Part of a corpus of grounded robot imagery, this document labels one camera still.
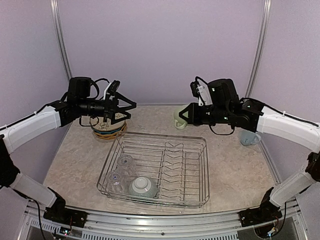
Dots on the grey ceramic bowl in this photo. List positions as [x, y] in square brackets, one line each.
[142, 186]

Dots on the clear glass cup rear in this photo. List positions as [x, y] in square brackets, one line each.
[126, 165]

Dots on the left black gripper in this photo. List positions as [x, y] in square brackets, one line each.
[111, 107]

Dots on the light blue ceramic mug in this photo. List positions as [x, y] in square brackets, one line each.
[248, 138]

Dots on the clear glass cup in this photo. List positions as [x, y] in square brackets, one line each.
[117, 181]
[126, 165]

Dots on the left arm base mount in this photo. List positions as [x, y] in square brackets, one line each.
[66, 216]

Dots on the green ceramic mug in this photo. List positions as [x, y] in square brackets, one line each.
[179, 123]

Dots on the cream white plate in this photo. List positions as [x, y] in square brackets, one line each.
[99, 124]

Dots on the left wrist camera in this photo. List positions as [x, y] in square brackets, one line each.
[111, 89]

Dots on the yellow polka dot plate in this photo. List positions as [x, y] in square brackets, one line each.
[115, 137]
[111, 136]

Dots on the blue polka dot plate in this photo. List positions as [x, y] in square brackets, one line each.
[108, 132]

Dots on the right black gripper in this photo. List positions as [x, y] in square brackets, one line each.
[194, 118]

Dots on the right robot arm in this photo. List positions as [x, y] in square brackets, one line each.
[219, 103]

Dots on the right aluminium corner post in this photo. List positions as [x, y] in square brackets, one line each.
[267, 4]

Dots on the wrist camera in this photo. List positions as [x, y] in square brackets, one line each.
[200, 90]
[111, 89]

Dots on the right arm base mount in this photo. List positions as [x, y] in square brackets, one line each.
[258, 215]

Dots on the aluminium corner post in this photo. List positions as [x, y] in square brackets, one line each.
[267, 4]
[54, 5]

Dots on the aluminium front frame rail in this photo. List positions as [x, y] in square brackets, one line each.
[103, 225]

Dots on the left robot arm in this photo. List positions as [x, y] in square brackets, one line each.
[73, 105]

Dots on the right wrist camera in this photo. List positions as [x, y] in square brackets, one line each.
[200, 90]

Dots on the metal wire dish rack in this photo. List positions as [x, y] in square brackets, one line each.
[157, 169]

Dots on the clear glass cup front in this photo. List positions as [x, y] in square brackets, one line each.
[117, 181]

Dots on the left aluminium corner post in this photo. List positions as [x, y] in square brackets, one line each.
[54, 5]

